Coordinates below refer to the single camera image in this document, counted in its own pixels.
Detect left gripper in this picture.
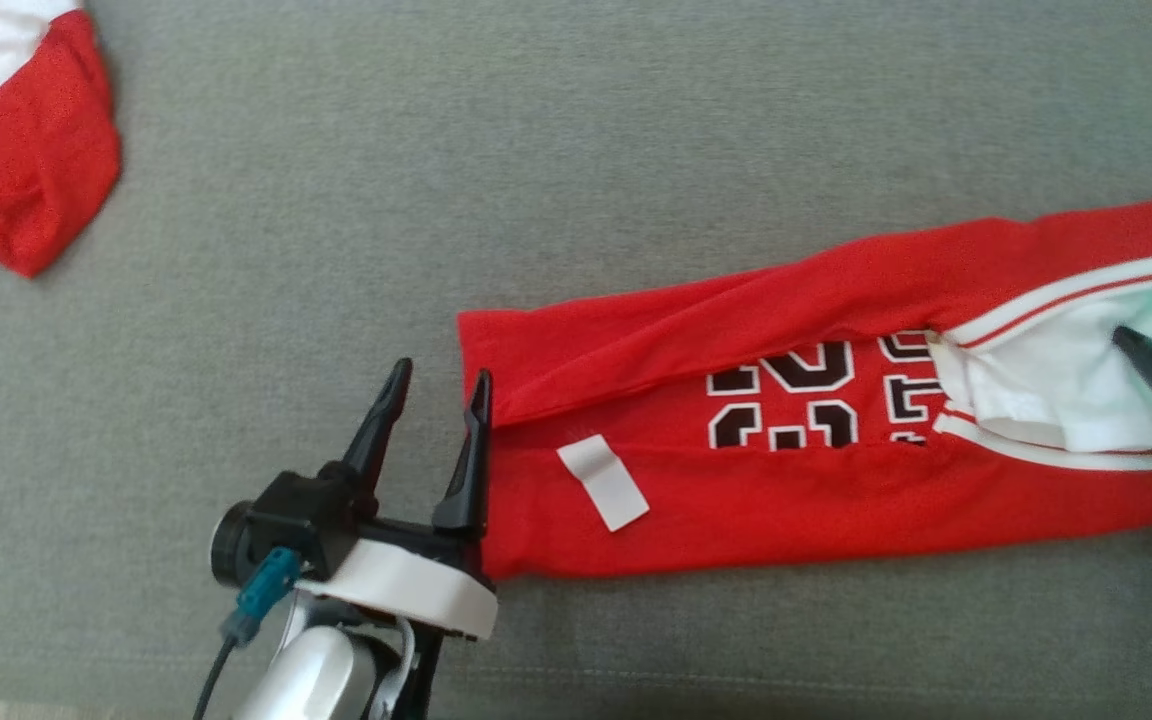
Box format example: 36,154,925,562
211,357,499,641

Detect grey fabric sofa seat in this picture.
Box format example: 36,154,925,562
0,0,1152,720

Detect red shorts with white stripe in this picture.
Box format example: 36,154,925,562
0,0,123,279

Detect black cable teal connector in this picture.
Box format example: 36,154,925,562
194,548,302,720

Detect red white basketball jersey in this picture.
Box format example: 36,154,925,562
457,193,1152,581

